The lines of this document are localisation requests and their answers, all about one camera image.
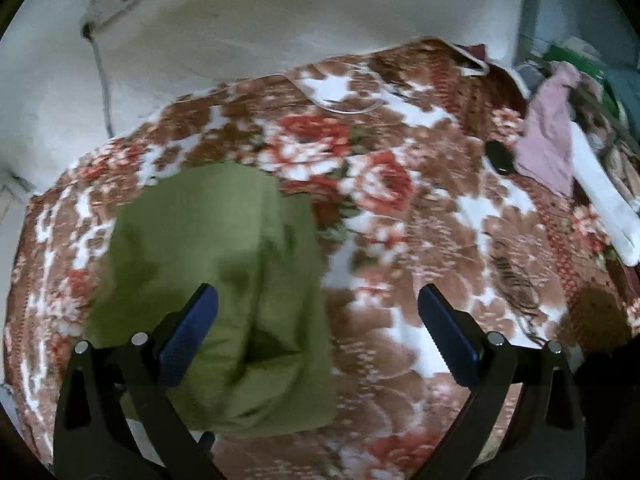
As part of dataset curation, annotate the floral printed blanket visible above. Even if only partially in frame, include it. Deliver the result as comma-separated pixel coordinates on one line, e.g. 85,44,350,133
2,37,640,480

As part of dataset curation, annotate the pink cloth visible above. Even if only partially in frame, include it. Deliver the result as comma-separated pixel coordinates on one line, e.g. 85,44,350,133
514,61,583,200

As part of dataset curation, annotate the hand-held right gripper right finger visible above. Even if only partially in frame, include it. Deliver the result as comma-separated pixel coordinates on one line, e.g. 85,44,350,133
415,283,587,480

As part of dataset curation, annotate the white cord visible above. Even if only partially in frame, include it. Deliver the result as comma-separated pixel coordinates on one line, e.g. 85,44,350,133
282,72,386,113

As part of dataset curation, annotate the small black oval object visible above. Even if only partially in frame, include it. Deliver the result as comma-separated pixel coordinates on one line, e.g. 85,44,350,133
485,140,517,177

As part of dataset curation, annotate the olive green jacket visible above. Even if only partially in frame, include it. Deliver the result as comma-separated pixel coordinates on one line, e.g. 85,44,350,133
85,161,337,435

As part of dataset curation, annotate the white wall socket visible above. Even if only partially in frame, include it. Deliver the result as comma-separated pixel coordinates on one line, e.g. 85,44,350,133
80,0,146,36

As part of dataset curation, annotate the black wall cable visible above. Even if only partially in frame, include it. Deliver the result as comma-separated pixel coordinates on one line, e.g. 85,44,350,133
82,25,115,138

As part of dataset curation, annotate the pile of clothes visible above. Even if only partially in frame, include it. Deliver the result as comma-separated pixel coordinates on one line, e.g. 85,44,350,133
520,35,640,211

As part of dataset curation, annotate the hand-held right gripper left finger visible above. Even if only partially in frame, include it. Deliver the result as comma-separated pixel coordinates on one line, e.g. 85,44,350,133
52,283,226,480

